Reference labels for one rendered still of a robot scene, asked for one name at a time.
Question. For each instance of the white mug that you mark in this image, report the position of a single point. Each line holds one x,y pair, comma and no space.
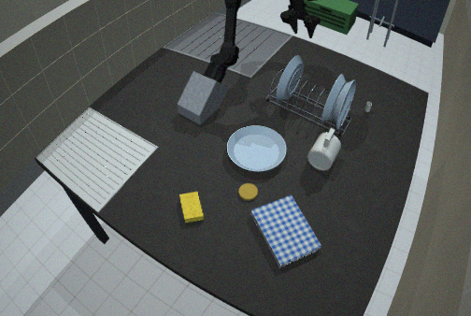
323,153

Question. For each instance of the white ribbed draining mat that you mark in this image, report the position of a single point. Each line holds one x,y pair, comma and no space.
94,157

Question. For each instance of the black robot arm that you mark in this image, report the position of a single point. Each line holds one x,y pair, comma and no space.
229,51

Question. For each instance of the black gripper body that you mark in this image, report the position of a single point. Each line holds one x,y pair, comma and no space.
310,20

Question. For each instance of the light blue plate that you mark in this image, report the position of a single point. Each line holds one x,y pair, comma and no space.
330,104
256,148
288,77
348,93

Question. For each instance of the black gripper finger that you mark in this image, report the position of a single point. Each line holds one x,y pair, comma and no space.
294,26
310,30

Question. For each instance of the yellow sponge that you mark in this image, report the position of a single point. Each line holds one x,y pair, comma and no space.
191,207

